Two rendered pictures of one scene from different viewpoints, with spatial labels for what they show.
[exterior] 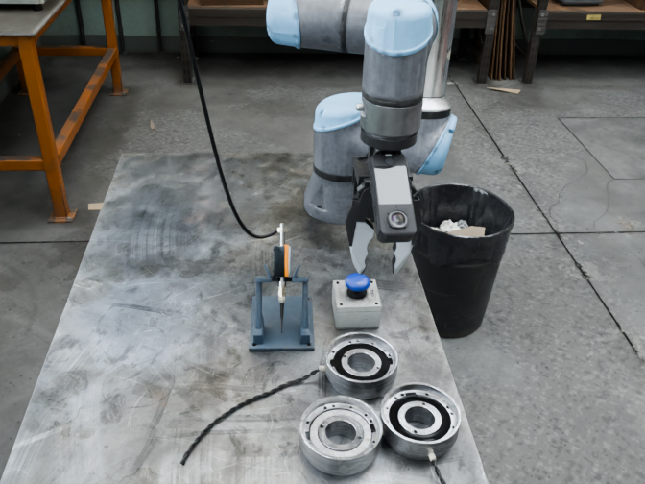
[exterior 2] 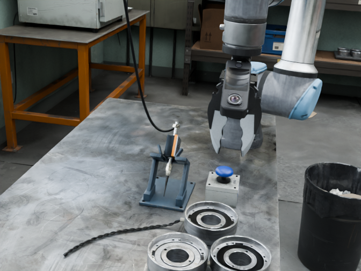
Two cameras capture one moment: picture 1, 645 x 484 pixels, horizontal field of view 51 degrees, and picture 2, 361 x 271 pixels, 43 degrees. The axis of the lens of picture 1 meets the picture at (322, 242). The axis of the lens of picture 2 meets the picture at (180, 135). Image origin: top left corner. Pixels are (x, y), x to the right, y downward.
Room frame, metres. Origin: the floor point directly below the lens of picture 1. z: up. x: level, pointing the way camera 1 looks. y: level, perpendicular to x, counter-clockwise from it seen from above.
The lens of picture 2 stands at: (-0.04, -0.19, 1.32)
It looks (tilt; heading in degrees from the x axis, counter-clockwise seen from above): 23 degrees down; 15
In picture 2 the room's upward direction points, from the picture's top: 3 degrees clockwise
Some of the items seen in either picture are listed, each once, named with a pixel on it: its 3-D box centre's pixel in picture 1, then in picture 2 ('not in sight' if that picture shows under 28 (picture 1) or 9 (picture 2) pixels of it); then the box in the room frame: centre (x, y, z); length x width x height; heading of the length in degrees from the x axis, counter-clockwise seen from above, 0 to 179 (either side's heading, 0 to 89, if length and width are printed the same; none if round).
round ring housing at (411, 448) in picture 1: (418, 422); (239, 262); (0.62, -0.14, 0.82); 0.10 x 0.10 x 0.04
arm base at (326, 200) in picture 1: (341, 183); (238, 123); (1.21, -0.03, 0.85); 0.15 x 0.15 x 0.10
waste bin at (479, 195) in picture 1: (451, 263); (334, 220); (1.86, -0.43, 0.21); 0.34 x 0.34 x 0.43
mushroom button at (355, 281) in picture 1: (356, 290); (223, 178); (0.86, -0.06, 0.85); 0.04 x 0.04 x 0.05
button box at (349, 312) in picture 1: (355, 301); (223, 187); (0.87, -0.06, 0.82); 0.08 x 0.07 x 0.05; 6
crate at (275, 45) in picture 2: not in sight; (279, 40); (4.34, 0.07, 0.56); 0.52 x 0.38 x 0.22; 93
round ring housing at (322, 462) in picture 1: (340, 436); (177, 259); (0.59, -0.03, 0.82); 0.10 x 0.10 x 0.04
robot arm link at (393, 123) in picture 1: (388, 113); (242, 33); (0.79, -0.08, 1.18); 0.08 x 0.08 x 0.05
